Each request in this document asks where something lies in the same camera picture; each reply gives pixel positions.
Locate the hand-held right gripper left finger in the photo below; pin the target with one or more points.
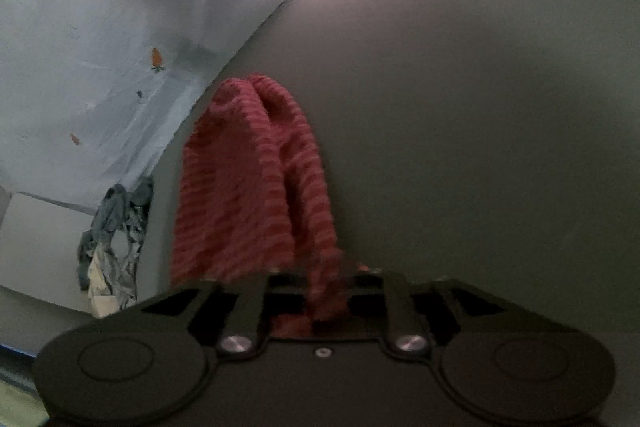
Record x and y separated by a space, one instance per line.
249 299

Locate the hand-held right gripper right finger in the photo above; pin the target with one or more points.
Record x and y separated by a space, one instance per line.
397 299

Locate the red patterned garment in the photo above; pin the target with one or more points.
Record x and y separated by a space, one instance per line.
240 187

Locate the pile of unfolded clothes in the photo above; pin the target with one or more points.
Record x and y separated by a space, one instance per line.
117 237

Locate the green cloth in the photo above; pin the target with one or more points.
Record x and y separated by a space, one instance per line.
20 407

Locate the carrot print hanging sheet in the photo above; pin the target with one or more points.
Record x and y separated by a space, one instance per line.
75 82

